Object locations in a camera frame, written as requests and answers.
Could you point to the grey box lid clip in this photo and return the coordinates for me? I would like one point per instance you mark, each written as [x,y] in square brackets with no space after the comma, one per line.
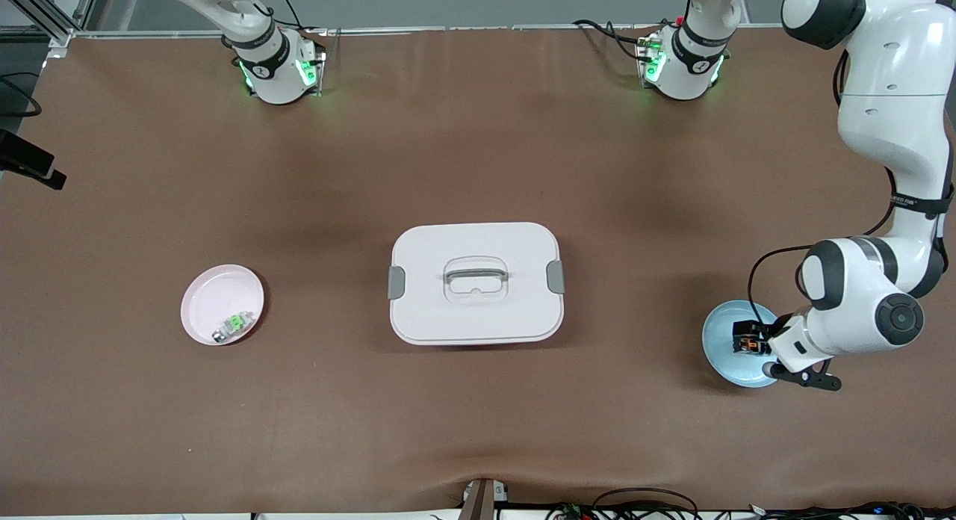
[556,277]
[396,282]

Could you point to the white lidded storage box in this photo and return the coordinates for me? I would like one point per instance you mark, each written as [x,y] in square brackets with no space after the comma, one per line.
[478,318]

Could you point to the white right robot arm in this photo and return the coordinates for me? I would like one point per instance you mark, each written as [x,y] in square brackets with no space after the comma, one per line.
[272,72]

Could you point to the brown table mat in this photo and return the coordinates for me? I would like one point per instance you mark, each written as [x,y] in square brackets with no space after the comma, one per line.
[478,415]

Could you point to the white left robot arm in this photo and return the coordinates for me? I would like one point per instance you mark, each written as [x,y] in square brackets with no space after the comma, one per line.
[896,94]

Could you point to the brown camera mount post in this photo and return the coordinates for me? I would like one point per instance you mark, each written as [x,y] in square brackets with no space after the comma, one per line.
[478,505]

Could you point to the white and green switch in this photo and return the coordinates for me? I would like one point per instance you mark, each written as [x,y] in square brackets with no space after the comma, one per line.
[237,323]

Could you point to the aluminium frame strut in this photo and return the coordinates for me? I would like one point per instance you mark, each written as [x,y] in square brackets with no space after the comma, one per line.
[45,12]

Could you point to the black and orange switch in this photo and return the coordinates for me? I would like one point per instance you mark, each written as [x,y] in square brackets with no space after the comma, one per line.
[749,347]

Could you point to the light blue round plate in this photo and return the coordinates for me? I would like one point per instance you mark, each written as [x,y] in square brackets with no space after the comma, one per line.
[728,363]

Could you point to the pink round plate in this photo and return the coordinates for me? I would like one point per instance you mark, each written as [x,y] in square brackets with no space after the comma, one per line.
[213,299]

